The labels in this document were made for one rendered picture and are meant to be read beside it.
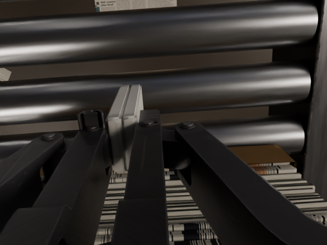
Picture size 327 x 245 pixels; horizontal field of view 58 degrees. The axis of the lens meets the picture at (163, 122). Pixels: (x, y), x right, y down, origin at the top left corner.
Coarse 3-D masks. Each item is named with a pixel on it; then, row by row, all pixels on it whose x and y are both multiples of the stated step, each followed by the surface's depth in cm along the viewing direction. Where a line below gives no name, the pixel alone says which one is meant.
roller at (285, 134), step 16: (208, 128) 34; (224, 128) 34; (240, 128) 34; (256, 128) 34; (272, 128) 34; (288, 128) 34; (0, 144) 34; (16, 144) 34; (224, 144) 34; (240, 144) 34; (256, 144) 34; (272, 144) 34; (288, 144) 34; (0, 160) 33
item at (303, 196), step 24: (264, 168) 29; (288, 168) 28; (120, 192) 27; (168, 192) 26; (288, 192) 25; (312, 192) 26; (168, 216) 23; (192, 216) 23; (312, 216) 22; (96, 240) 21; (192, 240) 21; (216, 240) 20
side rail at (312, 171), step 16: (320, 0) 29; (320, 16) 29; (320, 32) 30; (288, 48) 37; (304, 48) 33; (320, 48) 30; (320, 64) 31; (320, 80) 31; (320, 96) 32; (272, 112) 43; (288, 112) 38; (304, 112) 34; (320, 112) 33; (304, 128) 34; (320, 128) 33; (304, 144) 34; (320, 144) 34; (304, 160) 35; (320, 160) 35; (304, 176) 35; (320, 176) 35; (320, 192) 36
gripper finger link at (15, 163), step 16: (32, 144) 12; (48, 144) 12; (64, 144) 13; (16, 160) 11; (32, 160) 11; (0, 176) 10; (16, 176) 10; (32, 176) 11; (0, 192) 10; (16, 192) 10; (32, 192) 11; (0, 208) 10; (16, 208) 10; (0, 224) 10
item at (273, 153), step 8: (240, 152) 31; (248, 152) 31; (256, 152) 31; (264, 152) 31; (272, 152) 31; (280, 152) 31; (248, 160) 29; (256, 160) 29; (264, 160) 29; (272, 160) 29; (280, 160) 29; (288, 160) 29
